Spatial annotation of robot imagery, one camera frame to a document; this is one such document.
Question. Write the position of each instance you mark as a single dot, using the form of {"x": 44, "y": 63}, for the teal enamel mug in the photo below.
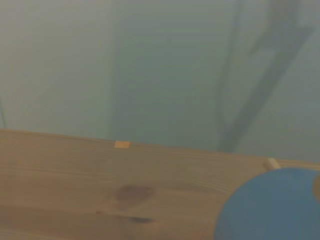
{"x": 270, "y": 207}

